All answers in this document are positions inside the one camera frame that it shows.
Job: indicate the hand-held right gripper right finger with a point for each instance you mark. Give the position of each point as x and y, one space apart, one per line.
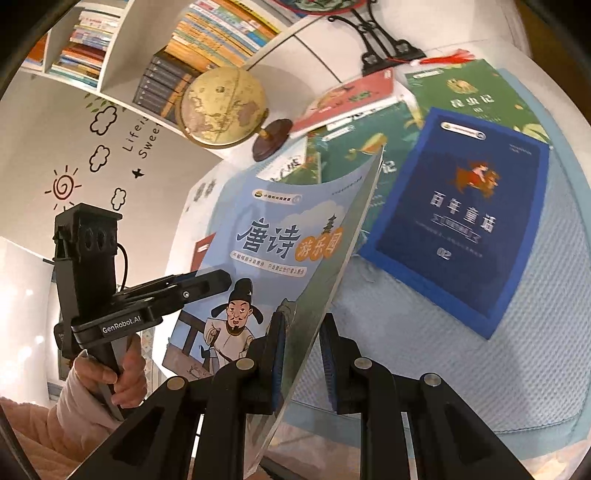
328 364

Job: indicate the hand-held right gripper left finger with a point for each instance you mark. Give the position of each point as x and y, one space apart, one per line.
278 360

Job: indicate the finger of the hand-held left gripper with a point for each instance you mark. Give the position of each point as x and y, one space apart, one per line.
198 290
161 287

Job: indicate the light blue book poet print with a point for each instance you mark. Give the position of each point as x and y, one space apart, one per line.
277 240

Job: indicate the teal green book mantis print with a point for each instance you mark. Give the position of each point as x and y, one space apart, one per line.
351 147

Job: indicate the bright green insect book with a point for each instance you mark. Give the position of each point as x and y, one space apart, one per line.
475 87

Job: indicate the person's left forearm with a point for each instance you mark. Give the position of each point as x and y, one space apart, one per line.
64 424

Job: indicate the row of dark grey books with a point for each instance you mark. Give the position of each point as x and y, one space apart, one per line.
159 85

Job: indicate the row of shelf books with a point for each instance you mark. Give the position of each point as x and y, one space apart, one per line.
117 50

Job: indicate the row of colourful books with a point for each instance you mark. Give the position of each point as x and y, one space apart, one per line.
85 46
217 32
37 53

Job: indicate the person's left hand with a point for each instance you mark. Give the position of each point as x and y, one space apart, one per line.
131 374

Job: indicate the light blue table mat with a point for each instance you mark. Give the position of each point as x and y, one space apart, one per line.
415 369

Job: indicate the dark blue book rider print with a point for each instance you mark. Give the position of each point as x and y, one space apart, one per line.
452 240

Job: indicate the yellow desk globe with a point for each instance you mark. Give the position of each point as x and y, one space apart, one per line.
221 106

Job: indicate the red book animal print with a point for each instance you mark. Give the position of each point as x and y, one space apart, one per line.
355 92

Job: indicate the round embroidered fan red flowers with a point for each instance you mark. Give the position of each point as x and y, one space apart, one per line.
318 5

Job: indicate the red tassel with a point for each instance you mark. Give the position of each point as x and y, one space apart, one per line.
448 58

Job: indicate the black cloud wall sticker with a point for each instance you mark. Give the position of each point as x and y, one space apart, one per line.
92 164
93 125
114 205

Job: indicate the red sun wall sticker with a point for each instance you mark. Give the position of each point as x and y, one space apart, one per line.
63 187

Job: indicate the black star wall sticker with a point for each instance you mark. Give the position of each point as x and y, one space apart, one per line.
137 173

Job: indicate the black lettering wall sticker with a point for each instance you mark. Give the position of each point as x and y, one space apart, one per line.
141 134

